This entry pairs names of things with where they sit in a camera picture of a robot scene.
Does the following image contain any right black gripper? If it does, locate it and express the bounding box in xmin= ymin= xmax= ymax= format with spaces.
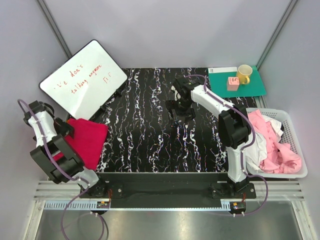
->
xmin=165 ymin=98 xmax=196 ymax=126

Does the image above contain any magenta t shirt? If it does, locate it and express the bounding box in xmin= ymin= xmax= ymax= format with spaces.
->
xmin=64 ymin=118 xmax=109 ymax=171

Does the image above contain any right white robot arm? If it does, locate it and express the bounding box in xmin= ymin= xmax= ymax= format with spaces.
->
xmin=165 ymin=74 xmax=256 ymax=199

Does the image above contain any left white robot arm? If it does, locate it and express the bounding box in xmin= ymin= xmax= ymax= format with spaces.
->
xmin=18 ymin=99 xmax=108 ymax=198

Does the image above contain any green cutting mat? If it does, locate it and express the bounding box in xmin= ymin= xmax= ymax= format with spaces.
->
xmin=207 ymin=66 xmax=267 ymax=98

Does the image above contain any white board with red writing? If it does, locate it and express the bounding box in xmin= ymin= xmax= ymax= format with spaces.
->
xmin=39 ymin=39 xmax=128 ymax=120

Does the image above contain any pink cube block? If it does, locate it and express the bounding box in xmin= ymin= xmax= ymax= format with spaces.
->
xmin=226 ymin=76 xmax=240 ymax=92

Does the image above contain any yellow mug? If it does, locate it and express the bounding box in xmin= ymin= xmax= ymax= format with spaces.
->
xmin=236 ymin=64 xmax=253 ymax=85

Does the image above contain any white t shirt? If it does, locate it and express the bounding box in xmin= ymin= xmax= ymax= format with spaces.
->
xmin=245 ymin=112 xmax=283 ymax=173

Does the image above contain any white plastic laundry basket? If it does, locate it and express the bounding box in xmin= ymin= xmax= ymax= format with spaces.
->
xmin=246 ymin=107 xmax=308 ymax=179

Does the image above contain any pink t shirt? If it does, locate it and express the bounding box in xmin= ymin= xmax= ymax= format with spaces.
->
xmin=245 ymin=109 xmax=302 ymax=174

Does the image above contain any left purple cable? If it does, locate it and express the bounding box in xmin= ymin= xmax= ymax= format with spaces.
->
xmin=17 ymin=99 xmax=110 ymax=240

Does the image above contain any purple cable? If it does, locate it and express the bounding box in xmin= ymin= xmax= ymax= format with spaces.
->
xmin=184 ymin=74 xmax=270 ymax=217
xmin=17 ymin=99 xmax=110 ymax=240

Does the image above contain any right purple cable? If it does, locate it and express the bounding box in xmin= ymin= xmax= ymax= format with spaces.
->
xmin=184 ymin=74 xmax=270 ymax=217

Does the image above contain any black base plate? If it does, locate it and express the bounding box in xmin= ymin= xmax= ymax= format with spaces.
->
xmin=79 ymin=172 xmax=257 ymax=200

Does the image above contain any aluminium rail frame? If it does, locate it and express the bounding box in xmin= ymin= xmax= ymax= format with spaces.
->
xmin=24 ymin=180 xmax=320 ymax=240

